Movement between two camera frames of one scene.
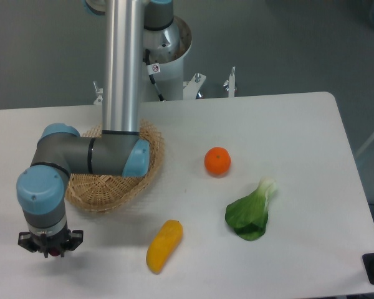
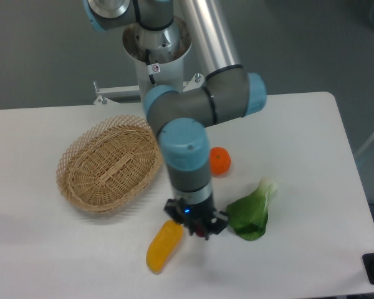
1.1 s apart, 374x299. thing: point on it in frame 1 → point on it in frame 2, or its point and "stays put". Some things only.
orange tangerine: x=217 y=161 stays put
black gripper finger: x=25 y=240 → x=176 y=208
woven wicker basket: x=101 y=193 stays put
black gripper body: x=53 y=245 → x=197 y=214
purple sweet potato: x=54 y=252 → x=200 y=232
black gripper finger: x=75 y=238 → x=219 y=222
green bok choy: x=248 y=215 stays put
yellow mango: x=166 y=240 stays put
